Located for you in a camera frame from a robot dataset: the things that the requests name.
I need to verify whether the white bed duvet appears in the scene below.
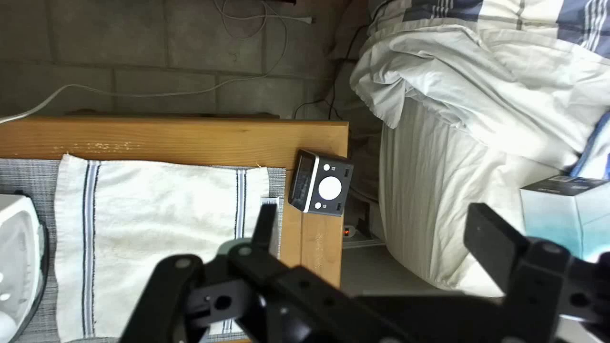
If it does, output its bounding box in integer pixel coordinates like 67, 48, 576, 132
351, 0, 610, 298

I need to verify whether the white striped dish towel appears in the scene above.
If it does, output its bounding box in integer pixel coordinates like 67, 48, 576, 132
52, 153, 271, 342

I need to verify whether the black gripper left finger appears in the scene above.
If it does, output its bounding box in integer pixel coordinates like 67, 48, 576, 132
120, 205, 357, 343

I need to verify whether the black clock radio with buttons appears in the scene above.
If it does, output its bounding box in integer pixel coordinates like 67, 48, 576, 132
288, 151, 353, 218

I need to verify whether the white cable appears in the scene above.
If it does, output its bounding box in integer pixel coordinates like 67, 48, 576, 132
0, 0, 319, 126

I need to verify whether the tissue box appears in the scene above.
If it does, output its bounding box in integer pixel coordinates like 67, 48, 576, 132
521, 176, 610, 264

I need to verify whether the white plastic object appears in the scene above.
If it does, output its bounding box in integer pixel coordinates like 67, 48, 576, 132
0, 195, 44, 343

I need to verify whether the black cable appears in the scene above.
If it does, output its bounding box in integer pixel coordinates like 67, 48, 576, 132
298, 0, 397, 123

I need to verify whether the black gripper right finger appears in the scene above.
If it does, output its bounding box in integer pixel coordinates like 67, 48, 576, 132
464, 203, 610, 343

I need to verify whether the grey woven placemat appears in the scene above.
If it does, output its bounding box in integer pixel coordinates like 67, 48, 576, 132
0, 157, 288, 343

